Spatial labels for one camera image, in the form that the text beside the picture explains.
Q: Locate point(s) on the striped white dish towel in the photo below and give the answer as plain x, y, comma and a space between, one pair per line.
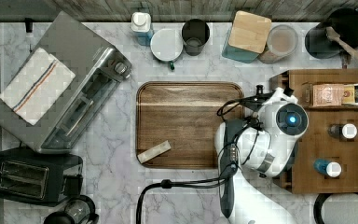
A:
37, 86

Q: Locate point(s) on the wooden organizer box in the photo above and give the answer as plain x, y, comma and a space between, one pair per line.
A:
327, 157

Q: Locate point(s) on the colourful tea bag packets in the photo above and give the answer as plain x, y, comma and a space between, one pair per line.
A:
350, 96

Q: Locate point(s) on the wooden serving tray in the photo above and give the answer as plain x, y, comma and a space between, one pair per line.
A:
184, 114

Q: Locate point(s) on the blue shaker white cap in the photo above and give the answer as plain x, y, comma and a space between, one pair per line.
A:
326, 167

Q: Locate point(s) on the black pot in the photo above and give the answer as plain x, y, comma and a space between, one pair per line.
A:
345, 22

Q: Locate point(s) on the dark grey cup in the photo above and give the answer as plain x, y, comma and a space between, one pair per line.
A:
195, 34

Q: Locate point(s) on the teal canister wooden lid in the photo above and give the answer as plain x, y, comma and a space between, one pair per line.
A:
247, 37

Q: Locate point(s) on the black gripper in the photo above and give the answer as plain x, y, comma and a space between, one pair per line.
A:
255, 103

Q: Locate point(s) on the black slot toaster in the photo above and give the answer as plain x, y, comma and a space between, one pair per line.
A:
41, 179

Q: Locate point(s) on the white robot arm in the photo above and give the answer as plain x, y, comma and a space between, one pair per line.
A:
264, 142

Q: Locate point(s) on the small beige block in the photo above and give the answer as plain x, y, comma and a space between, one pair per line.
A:
153, 152

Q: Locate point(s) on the clear cereal jar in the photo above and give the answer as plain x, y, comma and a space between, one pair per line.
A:
281, 42

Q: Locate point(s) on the white mug green handle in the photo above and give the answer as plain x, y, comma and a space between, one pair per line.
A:
167, 45

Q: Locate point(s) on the silver toaster oven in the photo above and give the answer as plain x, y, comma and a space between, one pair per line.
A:
99, 68

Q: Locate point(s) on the grey shaker white cap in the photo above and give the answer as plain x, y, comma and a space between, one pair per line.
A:
345, 131

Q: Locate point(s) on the wooden spoon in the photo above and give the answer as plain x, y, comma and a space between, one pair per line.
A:
334, 36

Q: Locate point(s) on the blue white carton bottle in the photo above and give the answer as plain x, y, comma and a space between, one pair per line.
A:
141, 25

